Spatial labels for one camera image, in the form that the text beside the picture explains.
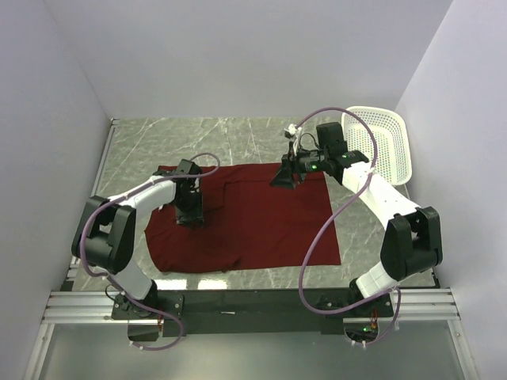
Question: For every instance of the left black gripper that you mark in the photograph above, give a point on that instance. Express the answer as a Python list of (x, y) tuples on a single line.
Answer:
[(184, 218)]

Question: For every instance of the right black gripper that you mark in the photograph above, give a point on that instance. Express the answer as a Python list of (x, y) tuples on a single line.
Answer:
[(284, 176)]

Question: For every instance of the dark red t shirt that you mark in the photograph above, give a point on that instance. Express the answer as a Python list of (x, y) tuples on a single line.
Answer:
[(248, 224)]

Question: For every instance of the white plastic perforated basket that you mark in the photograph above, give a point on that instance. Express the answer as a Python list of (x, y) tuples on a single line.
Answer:
[(389, 130)]

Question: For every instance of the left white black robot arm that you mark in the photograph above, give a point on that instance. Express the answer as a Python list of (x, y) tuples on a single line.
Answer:
[(105, 236)]

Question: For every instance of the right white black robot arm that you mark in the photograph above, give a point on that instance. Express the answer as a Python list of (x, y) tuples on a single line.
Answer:
[(412, 237)]

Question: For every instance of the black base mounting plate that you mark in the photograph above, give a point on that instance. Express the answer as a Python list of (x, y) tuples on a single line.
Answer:
[(255, 311)]

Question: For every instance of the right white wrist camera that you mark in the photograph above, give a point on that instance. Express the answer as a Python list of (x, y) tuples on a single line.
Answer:
[(293, 133)]

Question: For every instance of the aluminium extrusion rail frame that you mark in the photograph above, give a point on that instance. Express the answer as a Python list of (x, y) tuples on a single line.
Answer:
[(79, 340)]

